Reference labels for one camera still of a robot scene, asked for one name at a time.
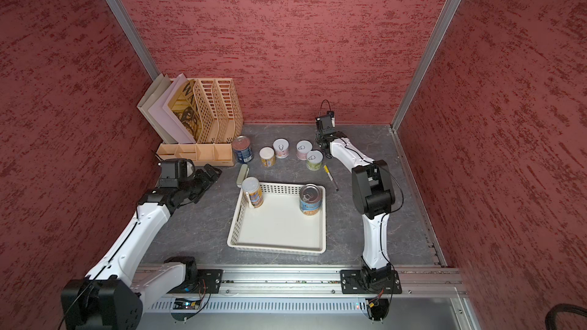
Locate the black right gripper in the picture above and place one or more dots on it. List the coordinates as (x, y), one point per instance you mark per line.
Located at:
(318, 136)

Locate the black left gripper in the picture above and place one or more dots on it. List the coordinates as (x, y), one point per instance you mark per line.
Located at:
(206, 181)

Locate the yellow can with white lid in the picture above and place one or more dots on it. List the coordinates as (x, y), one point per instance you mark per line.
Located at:
(252, 189)

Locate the dark blue silver-top can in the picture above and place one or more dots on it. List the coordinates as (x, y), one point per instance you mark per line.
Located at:
(242, 149)

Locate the light blue corn can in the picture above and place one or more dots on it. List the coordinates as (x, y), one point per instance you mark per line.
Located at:
(311, 198)

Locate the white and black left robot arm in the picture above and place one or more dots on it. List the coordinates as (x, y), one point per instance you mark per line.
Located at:
(109, 296)

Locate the white perforated plastic basket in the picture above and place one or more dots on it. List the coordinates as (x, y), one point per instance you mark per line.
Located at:
(279, 225)

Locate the green label white-top can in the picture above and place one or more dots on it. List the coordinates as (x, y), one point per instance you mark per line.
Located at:
(314, 160)

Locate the pink can right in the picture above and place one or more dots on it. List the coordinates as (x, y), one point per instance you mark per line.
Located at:
(303, 148)

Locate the pink can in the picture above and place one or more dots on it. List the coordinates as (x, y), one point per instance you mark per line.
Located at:
(303, 148)
(281, 148)

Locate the yellow white pen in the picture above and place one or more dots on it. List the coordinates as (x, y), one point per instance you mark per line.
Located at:
(329, 174)

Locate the pink can left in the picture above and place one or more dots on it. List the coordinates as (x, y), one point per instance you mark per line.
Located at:
(281, 148)

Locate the small yellow white-lid can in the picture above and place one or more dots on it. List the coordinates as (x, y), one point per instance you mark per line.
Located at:
(267, 156)

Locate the peach plastic desk organizer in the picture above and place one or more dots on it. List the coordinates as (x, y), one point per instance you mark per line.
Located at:
(222, 120)

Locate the yellow black patterned magazine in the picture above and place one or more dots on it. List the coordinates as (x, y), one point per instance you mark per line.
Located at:
(183, 105)

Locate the pink file folder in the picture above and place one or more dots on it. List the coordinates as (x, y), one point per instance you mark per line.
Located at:
(166, 117)

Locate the beige file folder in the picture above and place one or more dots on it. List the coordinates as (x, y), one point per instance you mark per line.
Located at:
(147, 104)

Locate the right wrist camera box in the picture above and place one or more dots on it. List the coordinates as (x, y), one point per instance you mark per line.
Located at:
(325, 124)

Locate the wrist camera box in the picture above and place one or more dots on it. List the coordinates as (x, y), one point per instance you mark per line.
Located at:
(175, 173)
(325, 124)

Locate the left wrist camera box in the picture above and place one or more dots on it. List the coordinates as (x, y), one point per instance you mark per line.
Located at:
(175, 173)

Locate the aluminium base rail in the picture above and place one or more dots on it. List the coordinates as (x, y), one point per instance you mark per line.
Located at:
(319, 290)

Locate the right aluminium corner post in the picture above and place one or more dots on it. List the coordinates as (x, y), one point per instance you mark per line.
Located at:
(440, 28)

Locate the aluminium corner post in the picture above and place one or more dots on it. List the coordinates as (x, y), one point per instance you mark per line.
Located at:
(123, 18)
(440, 28)

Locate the left aluminium corner post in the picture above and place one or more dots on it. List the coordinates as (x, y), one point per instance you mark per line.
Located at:
(123, 18)

